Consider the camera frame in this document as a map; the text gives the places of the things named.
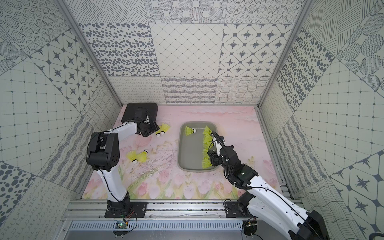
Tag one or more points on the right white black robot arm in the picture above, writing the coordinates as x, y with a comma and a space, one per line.
262, 201

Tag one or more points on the black plastic tool case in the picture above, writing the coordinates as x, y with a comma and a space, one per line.
129, 112

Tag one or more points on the grey plastic storage box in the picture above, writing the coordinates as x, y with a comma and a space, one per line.
190, 149

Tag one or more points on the white perforated cable duct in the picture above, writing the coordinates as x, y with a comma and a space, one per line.
226, 225

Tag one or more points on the small green circuit board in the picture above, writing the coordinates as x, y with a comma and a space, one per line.
121, 225

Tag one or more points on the yellow shuttlecock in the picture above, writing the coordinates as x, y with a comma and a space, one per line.
208, 144
206, 163
208, 138
206, 154
207, 131
142, 157
163, 129
132, 156
189, 131

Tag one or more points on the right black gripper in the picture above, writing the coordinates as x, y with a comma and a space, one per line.
214, 157

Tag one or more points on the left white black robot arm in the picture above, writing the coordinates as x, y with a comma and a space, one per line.
103, 151

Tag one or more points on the aluminium mounting rail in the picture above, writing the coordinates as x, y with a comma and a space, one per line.
94, 210

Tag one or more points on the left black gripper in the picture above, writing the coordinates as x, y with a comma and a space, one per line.
150, 127

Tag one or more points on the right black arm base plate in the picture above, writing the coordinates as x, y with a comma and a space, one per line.
238, 208

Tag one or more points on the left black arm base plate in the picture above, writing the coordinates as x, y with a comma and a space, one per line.
126, 209

